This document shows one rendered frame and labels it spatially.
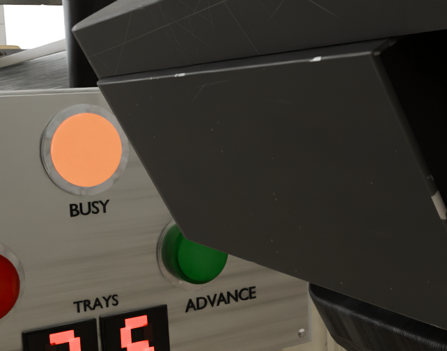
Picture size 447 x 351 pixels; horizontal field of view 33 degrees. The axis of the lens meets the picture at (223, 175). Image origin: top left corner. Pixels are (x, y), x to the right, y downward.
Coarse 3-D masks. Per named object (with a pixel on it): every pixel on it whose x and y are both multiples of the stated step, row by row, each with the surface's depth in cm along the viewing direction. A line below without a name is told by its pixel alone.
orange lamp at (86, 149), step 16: (64, 128) 33; (80, 128) 33; (96, 128) 33; (112, 128) 34; (64, 144) 33; (80, 144) 33; (96, 144) 33; (112, 144) 34; (64, 160) 33; (80, 160) 33; (96, 160) 33; (112, 160) 34; (64, 176) 33; (80, 176) 33; (96, 176) 33
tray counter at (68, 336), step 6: (72, 330) 33; (54, 336) 33; (60, 336) 33; (66, 336) 33; (72, 336) 33; (54, 342) 33; (60, 342) 33; (72, 342) 33; (78, 342) 33; (48, 348) 33; (54, 348) 33; (72, 348) 33; (78, 348) 33
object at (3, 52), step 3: (0, 51) 100; (3, 51) 100; (6, 51) 100; (9, 51) 101; (12, 51) 101; (15, 51) 101; (18, 51) 101; (21, 51) 101; (0, 54) 100; (3, 54) 100; (6, 54) 100; (9, 54) 101; (0, 57) 100
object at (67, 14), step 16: (64, 0) 43; (80, 0) 42; (96, 0) 42; (112, 0) 43; (64, 16) 43; (80, 16) 42; (80, 48) 42; (80, 64) 42; (80, 80) 43; (96, 80) 42; (320, 320) 44; (320, 336) 44
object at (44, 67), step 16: (32, 48) 84; (48, 48) 79; (64, 48) 74; (0, 64) 96; (16, 64) 90; (32, 64) 84; (48, 64) 79; (64, 64) 75; (0, 80) 97; (16, 80) 91; (32, 80) 85; (48, 80) 80; (64, 80) 75
